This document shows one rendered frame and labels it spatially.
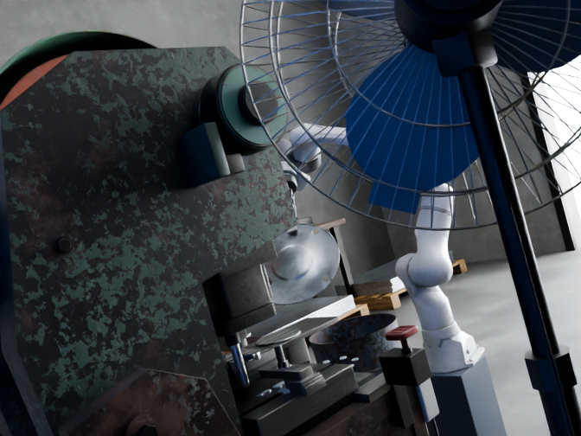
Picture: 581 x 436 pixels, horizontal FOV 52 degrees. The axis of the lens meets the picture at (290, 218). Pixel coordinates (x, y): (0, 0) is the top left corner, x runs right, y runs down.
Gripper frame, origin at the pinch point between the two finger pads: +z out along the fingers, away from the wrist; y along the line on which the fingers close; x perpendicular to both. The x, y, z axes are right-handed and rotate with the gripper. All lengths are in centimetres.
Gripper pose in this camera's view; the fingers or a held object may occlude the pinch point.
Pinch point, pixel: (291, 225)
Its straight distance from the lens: 186.1
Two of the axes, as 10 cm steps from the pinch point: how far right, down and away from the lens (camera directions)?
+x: 9.5, -2.7, -1.3
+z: 1.1, 7.2, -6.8
